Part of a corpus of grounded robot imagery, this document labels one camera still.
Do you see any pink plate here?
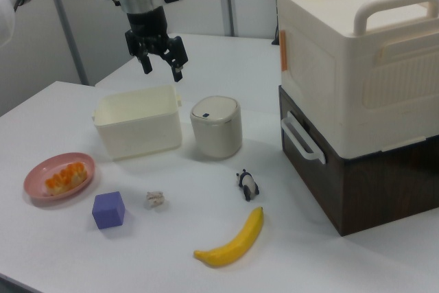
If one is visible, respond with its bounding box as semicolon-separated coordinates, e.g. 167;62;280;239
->
23;152;96;200

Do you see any yellow banana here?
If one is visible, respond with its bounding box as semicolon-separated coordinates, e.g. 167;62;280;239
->
193;206;265;268

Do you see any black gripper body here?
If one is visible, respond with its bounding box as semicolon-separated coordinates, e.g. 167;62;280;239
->
126;6;173;55

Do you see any cream square plastic bin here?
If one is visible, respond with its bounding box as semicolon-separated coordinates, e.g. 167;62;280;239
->
91;84;184;161

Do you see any white drawer handle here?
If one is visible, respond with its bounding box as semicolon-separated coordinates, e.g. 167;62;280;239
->
281;110;327;165

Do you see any glazed bread piece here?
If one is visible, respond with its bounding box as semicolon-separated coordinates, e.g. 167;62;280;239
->
45;161;88;196

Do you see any crumpled white paper ball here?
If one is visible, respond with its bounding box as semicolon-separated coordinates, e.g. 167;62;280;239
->
143;190;167;210

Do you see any purple cube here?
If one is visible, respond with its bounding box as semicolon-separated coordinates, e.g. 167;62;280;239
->
91;191;126;231

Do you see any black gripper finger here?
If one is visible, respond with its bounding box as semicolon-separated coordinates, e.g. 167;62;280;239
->
163;36;190;83
124;30;154;75

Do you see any black and white panda toy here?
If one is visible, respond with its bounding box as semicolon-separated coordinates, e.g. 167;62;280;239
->
235;168;261;202

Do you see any small cream lidded trash can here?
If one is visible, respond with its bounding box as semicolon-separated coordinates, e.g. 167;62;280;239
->
189;95;244;160

